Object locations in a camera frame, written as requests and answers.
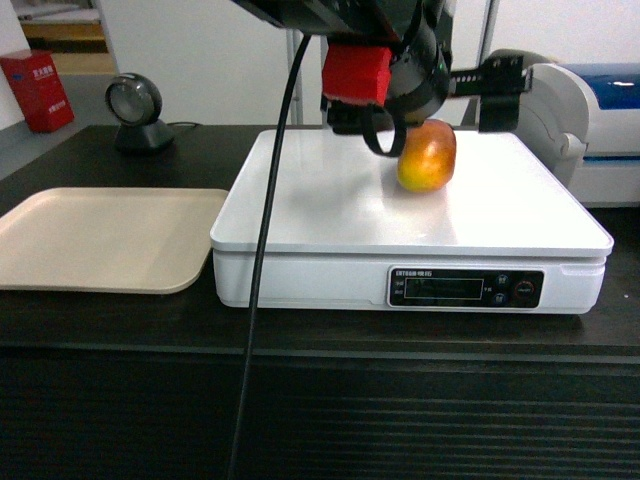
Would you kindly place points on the red wrist camera mount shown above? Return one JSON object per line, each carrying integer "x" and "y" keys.
{"x": 357, "y": 75}

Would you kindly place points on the black barcode scanner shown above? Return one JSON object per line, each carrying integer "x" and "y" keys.
{"x": 135, "y": 101}

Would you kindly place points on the white receipt printer kiosk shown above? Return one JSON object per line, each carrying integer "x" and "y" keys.
{"x": 468, "y": 31}

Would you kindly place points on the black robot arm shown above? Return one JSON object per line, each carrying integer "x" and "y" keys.
{"x": 365, "y": 23}

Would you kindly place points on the beige plastic tray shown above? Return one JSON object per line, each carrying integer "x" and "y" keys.
{"x": 113, "y": 240}

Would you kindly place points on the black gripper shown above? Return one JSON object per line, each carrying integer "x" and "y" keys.
{"x": 420, "y": 78}

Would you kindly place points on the white digital checkout scale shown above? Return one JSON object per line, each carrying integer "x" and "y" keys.
{"x": 504, "y": 235}

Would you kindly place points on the white blue label printer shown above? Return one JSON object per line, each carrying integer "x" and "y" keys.
{"x": 582, "y": 122}

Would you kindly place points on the red fire extinguisher box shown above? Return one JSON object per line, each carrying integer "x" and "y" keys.
{"x": 36, "y": 85}

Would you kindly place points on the dark red yellow mango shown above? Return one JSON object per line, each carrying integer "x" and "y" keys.
{"x": 427, "y": 162}

